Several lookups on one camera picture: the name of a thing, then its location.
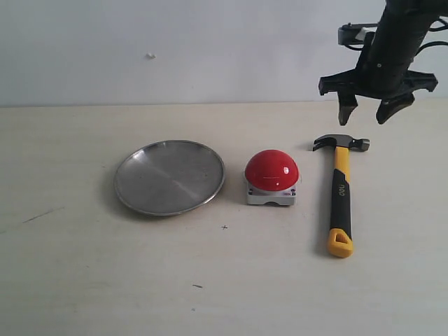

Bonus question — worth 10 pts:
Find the red dome push button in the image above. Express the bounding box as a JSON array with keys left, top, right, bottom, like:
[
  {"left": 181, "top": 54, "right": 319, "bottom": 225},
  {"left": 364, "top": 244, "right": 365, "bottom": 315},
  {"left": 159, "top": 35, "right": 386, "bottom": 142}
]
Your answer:
[{"left": 244, "top": 149, "right": 302, "bottom": 207}]

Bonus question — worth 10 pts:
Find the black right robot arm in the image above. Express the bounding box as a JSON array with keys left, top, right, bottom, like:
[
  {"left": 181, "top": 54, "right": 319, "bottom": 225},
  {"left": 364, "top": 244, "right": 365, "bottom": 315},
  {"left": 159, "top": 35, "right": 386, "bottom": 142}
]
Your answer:
[{"left": 318, "top": 1, "right": 447, "bottom": 125}]

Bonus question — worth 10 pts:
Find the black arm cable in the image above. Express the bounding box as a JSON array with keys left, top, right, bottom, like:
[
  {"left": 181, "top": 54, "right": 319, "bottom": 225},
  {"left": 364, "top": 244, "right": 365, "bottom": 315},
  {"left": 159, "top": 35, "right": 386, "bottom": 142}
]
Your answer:
[{"left": 416, "top": 16, "right": 448, "bottom": 53}]

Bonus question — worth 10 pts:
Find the yellow black claw hammer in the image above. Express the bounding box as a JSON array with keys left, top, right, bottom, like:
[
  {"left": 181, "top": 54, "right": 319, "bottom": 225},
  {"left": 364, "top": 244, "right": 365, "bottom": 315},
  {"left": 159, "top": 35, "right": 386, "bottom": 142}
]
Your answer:
[{"left": 313, "top": 134, "right": 370, "bottom": 258}]

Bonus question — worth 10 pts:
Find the round stainless steel plate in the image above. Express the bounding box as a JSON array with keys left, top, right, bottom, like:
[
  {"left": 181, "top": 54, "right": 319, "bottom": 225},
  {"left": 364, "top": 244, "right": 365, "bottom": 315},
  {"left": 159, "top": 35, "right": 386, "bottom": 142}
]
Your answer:
[{"left": 113, "top": 140, "right": 225, "bottom": 217}]

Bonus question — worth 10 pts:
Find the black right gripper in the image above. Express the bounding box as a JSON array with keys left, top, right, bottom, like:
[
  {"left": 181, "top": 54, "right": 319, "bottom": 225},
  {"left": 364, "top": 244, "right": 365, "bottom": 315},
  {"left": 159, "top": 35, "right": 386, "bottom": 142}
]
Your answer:
[{"left": 318, "top": 33, "right": 438, "bottom": 126}]

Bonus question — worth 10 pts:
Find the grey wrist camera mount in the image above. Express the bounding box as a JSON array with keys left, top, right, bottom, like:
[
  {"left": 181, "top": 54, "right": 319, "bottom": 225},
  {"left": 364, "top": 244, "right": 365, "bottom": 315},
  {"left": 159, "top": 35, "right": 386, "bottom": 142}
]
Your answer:
[{"left": 337, "top": 22, "right": 378, "bottom": 51}]

